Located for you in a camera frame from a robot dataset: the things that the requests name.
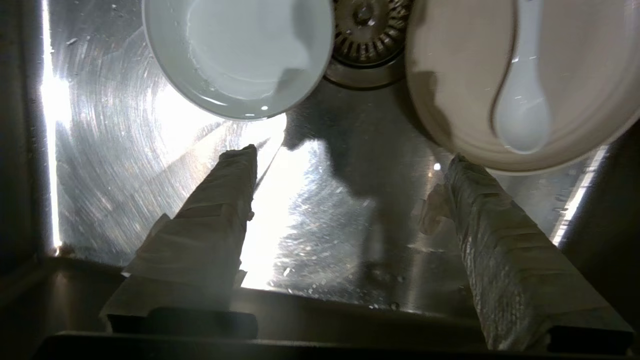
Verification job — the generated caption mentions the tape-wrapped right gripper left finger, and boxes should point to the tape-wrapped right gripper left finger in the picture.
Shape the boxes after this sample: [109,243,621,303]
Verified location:
[99,144,259,332]

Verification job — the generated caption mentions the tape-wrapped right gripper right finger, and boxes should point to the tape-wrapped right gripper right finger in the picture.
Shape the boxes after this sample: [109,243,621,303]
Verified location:
[419,152,635,352]

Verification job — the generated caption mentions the white ceramic soup spoon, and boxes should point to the white ceramic soup spoon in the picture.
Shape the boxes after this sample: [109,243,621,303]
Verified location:
[492,0,554,155]

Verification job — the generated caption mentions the white ceramic bowl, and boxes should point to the white ceramic bowl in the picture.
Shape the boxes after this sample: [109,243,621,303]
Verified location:
[142,0,335,122]

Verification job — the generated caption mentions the white round plate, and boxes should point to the white round plate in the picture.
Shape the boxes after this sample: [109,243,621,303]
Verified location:
[404,0,640,176]

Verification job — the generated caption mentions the stainless steel sink basin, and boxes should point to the stainless steel sink basin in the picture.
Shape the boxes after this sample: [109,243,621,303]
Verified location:
[0,0,640,351]

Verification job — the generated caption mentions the round metal drain strainer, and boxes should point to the round metal drain strainer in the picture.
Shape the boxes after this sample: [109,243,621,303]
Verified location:
[324,0,415,92]

